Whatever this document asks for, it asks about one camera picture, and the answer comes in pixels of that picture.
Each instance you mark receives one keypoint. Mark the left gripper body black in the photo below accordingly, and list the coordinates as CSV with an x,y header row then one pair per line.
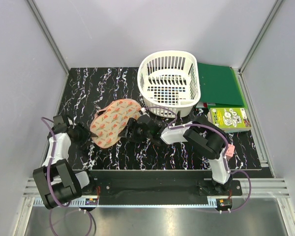
x,y
81,134

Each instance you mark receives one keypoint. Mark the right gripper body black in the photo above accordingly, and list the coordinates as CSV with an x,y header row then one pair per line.
x,y
138,135

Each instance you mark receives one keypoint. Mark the pink mesh bra laundry bag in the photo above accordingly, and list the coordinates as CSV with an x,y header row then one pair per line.
x,y
110,121

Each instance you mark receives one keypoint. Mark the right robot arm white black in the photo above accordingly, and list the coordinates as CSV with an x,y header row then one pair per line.
x,y
205,138

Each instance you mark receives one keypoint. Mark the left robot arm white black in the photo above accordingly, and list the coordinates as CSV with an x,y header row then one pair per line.
x,y
56,182

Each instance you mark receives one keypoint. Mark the white plastic laundry basket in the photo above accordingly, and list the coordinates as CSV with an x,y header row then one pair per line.
x,y
169,83

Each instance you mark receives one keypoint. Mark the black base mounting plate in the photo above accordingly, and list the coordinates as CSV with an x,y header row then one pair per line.
x,y
198,175

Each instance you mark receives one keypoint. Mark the green folder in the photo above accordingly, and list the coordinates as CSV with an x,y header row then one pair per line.
x,y
219,86

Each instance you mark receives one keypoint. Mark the green illustrated book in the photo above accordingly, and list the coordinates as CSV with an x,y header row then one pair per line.
x,y
230,120

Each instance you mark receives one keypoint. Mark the pink cube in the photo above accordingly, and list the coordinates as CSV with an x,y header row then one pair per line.
x,y
230,151

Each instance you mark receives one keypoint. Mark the aluminium front rail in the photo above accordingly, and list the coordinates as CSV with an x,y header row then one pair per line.
x,y
176,193

